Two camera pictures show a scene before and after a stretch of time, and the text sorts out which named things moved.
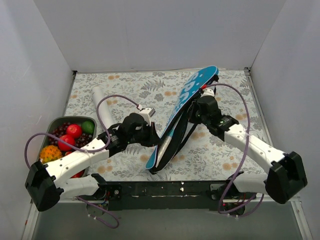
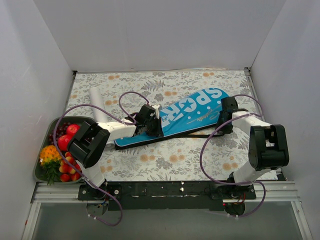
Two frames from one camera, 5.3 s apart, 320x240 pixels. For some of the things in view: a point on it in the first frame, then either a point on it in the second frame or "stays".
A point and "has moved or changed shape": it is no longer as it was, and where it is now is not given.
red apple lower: (68, 138) stays
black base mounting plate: (166, 195) stays
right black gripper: (194, 110) → (223, 122)
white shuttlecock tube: (104, 112) has moved or changed shape
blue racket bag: (179, 128) has moved or changed shape
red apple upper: (74, 130) stays
